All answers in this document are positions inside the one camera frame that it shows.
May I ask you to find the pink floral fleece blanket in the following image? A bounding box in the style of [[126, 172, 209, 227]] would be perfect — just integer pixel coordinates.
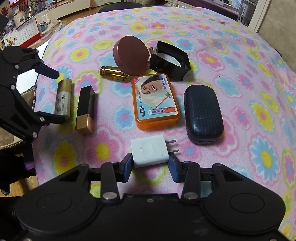
[[33, 6, 295, 240]]

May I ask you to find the dark blue glasses case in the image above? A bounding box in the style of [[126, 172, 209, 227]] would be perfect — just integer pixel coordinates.
[[184, 85, 224, 145]]

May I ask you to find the amber glass vial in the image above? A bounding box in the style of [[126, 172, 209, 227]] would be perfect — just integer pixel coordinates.
[[99, 66, 128, 81]]

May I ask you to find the black and gold lipstick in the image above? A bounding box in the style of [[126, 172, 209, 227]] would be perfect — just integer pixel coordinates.
[[75, 85, 95, 136]]

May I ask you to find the white USB wall charger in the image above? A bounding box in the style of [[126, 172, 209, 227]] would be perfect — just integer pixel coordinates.
[[130, 135, 177, 168]]

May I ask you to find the brown round compact lid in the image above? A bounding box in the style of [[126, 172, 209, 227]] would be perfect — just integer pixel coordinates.
[[113, 36, 151, 76]]

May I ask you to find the red desk calendar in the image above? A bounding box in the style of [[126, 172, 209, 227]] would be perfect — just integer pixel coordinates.
[[1, 16, 42, 48]]

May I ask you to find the gold and silver battery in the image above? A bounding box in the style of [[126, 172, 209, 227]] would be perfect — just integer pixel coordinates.
[[54, 78, 72, 120]]

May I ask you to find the black hexagonal mirror case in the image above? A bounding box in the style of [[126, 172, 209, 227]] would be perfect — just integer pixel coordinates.
[[149, 41, 191, 81]]

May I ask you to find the orange printed plastic box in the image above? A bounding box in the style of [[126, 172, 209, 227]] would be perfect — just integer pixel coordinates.
[[131, 74, 181, 131]]

